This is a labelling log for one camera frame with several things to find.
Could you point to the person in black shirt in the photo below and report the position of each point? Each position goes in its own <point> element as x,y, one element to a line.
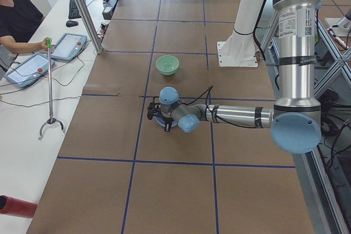
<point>19,21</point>

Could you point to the teach pendant tablet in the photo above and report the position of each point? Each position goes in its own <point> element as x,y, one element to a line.
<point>29,71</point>
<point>68,47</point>

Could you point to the black keyboard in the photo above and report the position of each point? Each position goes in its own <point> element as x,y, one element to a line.
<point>74,12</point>

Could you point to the green handled reacher grabber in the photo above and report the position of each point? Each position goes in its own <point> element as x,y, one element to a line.
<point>51,119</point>

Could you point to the black computer mouse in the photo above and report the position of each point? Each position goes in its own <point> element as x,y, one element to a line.
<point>71,23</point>

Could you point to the person's hand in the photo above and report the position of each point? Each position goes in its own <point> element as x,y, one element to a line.
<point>45,45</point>

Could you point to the far teach pendant tablet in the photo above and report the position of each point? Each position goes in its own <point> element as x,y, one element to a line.
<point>68,47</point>

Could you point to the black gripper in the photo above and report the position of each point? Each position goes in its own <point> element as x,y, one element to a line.
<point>166,121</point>

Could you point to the aluminium frame post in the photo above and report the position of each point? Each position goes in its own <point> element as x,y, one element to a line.
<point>88,22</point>

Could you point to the near teach pendant tablet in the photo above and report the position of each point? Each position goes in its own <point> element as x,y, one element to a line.
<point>29,71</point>

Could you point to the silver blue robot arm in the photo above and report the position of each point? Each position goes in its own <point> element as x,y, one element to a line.
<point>295,115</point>

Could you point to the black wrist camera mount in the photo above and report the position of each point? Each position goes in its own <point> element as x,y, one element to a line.
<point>153,109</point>

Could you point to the blue bowl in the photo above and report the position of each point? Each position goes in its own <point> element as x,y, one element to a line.
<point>161,122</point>

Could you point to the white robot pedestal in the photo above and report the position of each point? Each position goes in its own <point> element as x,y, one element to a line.
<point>239,50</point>

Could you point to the green bowl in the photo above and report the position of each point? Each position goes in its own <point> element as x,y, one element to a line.
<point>167,65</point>

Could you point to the red cylinder bottle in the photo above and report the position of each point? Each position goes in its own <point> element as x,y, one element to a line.
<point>17,207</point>

